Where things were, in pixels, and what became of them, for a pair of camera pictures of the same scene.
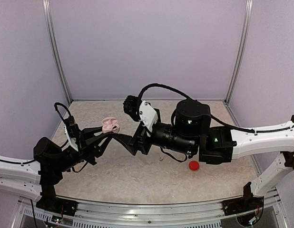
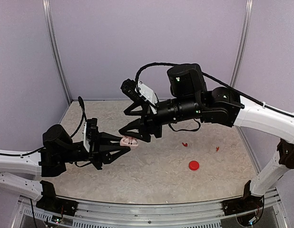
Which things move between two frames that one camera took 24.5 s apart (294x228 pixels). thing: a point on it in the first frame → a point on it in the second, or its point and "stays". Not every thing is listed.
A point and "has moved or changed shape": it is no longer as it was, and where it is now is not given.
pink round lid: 110,124 has moved or changed shape
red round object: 194,165 stays
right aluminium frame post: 245,36 stays
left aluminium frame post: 46,9 stays
